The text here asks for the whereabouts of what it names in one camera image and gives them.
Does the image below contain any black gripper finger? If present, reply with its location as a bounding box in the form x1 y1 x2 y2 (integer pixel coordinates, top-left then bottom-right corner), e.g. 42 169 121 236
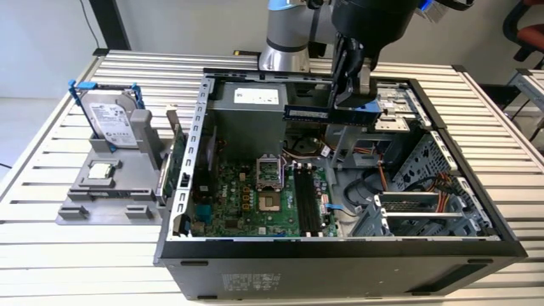
358 68 378 106
331 33 366 109

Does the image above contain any black RAM slot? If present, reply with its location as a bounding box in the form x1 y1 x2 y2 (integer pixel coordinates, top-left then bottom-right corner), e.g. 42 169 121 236
293 164 306 237
297 164 310 237
306 164 322 237
302 164 315 237

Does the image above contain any grey metal drive cage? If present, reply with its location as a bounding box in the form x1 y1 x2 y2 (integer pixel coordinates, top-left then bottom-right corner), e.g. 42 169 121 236
325 83 421 167

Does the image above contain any black cooler fan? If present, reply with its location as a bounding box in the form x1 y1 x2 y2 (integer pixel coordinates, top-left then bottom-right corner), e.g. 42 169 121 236
291 136 322 157

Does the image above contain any grey power supply unit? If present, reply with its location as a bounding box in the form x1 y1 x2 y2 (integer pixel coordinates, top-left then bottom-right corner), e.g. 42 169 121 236
206 82 290 162

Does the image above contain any metal socket cover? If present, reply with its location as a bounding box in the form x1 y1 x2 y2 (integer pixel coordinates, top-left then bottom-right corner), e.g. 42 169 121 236
254 154 285 189

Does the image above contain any red black office chair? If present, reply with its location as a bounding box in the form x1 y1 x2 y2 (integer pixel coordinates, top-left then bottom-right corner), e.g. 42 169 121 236
502 0 544 63

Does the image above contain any CPU socket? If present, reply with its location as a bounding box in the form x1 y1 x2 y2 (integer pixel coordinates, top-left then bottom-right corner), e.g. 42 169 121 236
257 187 285 214

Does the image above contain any metal disk bay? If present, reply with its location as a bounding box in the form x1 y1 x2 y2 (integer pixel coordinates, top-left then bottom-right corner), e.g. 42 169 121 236
351 190 485 238

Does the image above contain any green graphics card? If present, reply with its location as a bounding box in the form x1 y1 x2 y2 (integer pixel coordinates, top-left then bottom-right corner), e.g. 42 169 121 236
153 104 190 207

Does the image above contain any green motherboard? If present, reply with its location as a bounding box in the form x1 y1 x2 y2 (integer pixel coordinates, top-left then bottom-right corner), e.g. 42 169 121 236
189 159 341 238

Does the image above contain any hard disk in blue carrier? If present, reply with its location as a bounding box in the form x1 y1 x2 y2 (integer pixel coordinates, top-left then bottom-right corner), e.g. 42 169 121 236
66 81 146 153

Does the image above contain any grey parts rack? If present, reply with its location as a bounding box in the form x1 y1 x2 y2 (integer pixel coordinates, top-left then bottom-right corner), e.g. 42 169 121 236
54 110 171 228

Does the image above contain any black open PC case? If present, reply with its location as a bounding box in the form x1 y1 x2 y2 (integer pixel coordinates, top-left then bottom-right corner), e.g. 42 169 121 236
151 67 529 301

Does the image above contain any silver CPU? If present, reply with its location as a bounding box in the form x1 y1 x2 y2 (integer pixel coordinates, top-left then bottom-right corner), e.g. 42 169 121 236
85 164 113 182

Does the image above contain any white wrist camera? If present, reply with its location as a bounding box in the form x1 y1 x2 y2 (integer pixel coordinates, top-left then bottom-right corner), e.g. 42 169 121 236
418 0 449 24

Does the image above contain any orange yellow wire bundle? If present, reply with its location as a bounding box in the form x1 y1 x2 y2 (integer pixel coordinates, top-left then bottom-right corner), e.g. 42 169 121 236
431 173 454 214

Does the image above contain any black upright post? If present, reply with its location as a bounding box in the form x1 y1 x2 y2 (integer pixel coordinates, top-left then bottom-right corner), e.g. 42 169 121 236
91 0 131 57

